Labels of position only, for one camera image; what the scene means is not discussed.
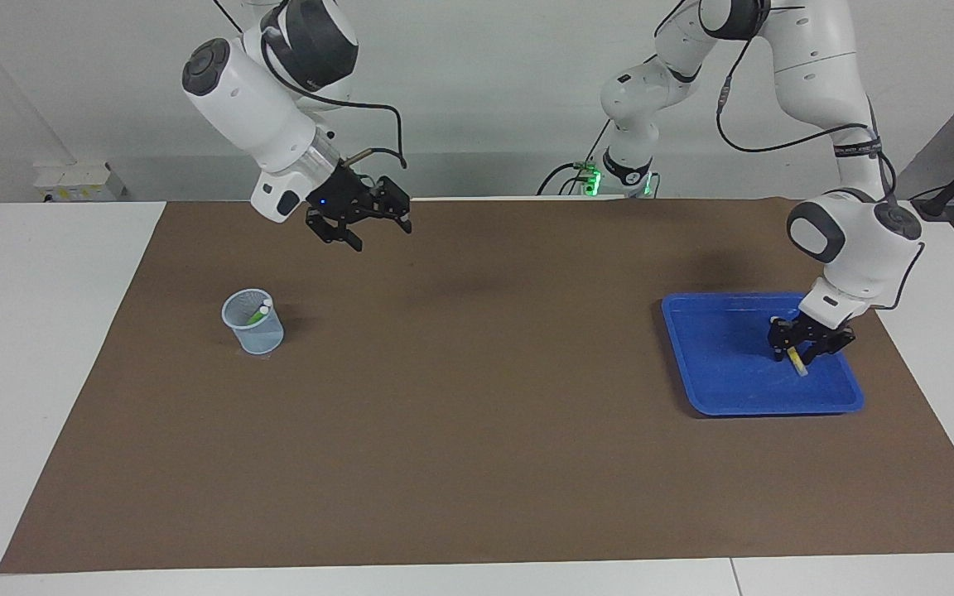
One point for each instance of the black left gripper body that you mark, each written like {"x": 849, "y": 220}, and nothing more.
{"x": 812, "y": 331}

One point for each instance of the yellow pen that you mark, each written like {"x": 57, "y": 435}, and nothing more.
{"x": 798, "y": 362}

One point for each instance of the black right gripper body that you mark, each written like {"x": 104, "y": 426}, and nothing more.
{"x": 344, "y": 197}

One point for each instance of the translucent plastic cup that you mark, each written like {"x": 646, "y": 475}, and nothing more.
{"x": 255, "y": 338}

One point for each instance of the green pen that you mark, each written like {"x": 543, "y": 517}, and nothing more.
{"x": 257, "y": 315}

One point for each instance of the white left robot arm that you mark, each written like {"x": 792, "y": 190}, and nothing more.
{"x": 858, "y": 248}

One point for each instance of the white power strip box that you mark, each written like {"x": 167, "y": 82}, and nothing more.
{"x": 79, "y": 184}

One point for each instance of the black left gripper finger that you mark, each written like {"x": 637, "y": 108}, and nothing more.
{"x": 780, "y": 339}
{"x": 826, "y": 346}

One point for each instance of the blue plastic tray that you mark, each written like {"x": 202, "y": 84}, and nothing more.
{"x": 709, "y": 372}

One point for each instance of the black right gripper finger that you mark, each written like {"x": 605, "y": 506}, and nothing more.
{"x": 396, "y": 199}
{"x": 336, "y": 230}

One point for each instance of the brown table mat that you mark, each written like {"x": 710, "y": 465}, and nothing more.
{"x": 444, "y": 414}

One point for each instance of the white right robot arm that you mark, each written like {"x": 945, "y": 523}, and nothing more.
{"x": 253, "y": 108}

